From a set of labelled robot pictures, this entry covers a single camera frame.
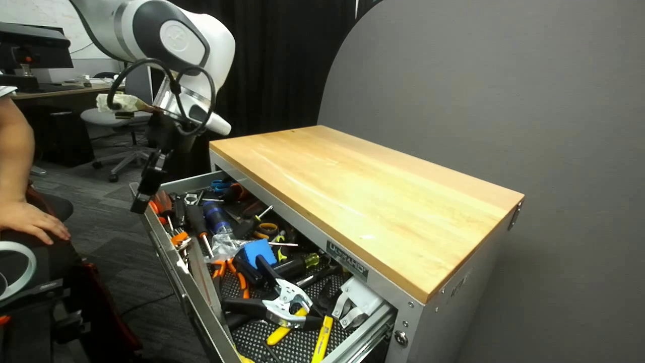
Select wooden office desk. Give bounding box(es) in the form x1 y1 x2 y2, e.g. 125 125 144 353
10 79 117 111

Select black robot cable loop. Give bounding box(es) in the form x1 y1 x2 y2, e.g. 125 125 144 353
105 59 217 138

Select yellow handled scissors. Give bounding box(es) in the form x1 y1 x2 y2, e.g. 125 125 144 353
250 219 282 243

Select wide steel tool drawer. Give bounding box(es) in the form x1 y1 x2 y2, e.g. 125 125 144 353
137 170 398 363

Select black computer monitor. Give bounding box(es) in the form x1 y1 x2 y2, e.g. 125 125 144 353
0 20 74 76

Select bare person hand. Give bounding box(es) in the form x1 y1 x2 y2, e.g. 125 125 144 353
0 198 73 246

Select steel tool cabinet wooden top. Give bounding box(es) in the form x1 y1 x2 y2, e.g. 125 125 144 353
207 122 527 363

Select yellow flat tool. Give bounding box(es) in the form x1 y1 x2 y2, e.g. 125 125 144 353
309 312 336 363

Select small orange tool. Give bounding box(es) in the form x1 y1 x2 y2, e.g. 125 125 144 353
170 228 194 252
146 195 174 218

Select black computer tower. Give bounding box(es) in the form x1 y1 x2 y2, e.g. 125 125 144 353
44 108 96 170

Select grey office chair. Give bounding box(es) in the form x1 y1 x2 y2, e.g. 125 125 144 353
78 98 159 183

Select orange handled pliers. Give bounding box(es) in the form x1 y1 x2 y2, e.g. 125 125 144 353
210 255 252 302

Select yellow handled pliers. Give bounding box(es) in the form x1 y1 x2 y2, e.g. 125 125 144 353
264 304 312 348

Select blue handled tool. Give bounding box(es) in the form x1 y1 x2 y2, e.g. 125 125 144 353
233 240 280 272

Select grey rounded partition panel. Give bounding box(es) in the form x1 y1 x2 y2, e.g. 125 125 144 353
317 0 645 363

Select black curtain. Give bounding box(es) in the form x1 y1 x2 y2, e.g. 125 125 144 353
151 0 359 186

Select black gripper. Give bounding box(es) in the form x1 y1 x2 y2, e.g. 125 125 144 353
128 146 176 215

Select black silver spring clamp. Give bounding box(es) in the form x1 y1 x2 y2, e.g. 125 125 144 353
250 257 317 330

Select blue handled screwdriver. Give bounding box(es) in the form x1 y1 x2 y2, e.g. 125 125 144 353
201 199 233 238

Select black drawer liner mat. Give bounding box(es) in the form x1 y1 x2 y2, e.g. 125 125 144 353
230 315 350 363

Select white grey tool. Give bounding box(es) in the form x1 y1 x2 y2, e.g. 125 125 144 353
330 274 387 332

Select long black yellow screwdriver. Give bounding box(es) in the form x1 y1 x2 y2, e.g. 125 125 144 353
270 250 325 278

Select bare person forearm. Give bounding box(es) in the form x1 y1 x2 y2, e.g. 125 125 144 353
0 93 36 207

